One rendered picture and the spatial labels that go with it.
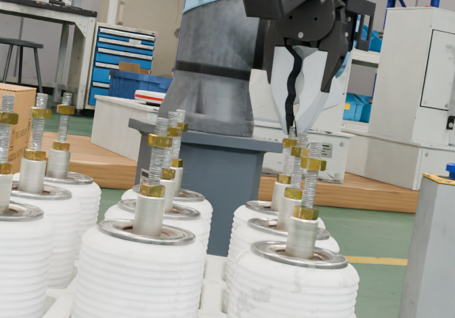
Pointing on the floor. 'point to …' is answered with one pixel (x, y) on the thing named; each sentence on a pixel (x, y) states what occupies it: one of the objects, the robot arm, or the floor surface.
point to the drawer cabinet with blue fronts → (108, 58)
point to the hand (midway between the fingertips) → (291, 123)
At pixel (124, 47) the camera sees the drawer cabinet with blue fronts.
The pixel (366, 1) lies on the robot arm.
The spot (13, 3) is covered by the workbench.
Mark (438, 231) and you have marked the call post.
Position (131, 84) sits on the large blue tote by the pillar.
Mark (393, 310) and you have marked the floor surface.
